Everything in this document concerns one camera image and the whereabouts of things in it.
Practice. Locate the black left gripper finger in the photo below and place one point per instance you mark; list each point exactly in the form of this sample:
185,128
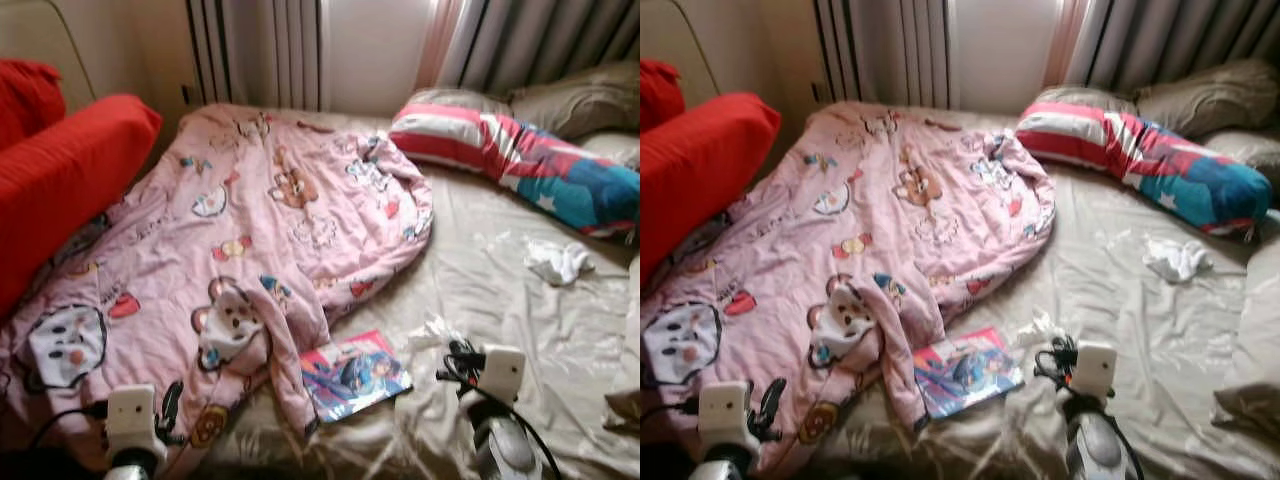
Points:
776,400
172,400

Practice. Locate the small white tissue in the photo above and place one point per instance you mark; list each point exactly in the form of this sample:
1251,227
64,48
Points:
432,333
1040,328

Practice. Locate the colourful comic book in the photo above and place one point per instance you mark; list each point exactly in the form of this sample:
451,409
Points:
355,378
968,372

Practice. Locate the pink cartoon print quilt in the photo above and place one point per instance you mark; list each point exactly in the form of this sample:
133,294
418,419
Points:
870,230
250,230

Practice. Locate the white crumpled cloth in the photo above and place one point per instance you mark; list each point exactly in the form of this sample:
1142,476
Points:
557,263
1178,260

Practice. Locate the beige folded duvet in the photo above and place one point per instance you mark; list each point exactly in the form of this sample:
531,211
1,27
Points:
1255,340
625,410

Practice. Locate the red white blue bolster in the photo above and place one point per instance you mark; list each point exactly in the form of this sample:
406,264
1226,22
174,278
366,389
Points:
1140,155
520,160

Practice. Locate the red fabric cushion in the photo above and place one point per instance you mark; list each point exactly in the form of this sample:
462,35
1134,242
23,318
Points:
60,180
658,95
700,170
25,100

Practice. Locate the flat beige pillow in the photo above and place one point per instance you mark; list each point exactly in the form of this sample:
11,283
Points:
1080,98
450,100

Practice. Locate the crumpled brown pillow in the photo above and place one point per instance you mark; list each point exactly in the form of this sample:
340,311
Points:
580,100
1210,95

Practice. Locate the pink sheer curtain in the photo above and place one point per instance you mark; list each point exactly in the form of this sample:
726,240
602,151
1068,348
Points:
440,45
1065,45

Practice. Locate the grey pleated curtain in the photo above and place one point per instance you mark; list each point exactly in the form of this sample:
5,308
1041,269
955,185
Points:
540,40
260,50
880,50
1170,40

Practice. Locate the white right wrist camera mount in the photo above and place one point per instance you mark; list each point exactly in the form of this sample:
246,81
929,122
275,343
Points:
1095,368
503,372

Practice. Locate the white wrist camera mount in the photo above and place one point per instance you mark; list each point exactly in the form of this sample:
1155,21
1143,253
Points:
503,372
1095,368
728,412
132,415

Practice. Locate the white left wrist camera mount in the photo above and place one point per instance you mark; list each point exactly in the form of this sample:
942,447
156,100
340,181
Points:
728,412
132,415

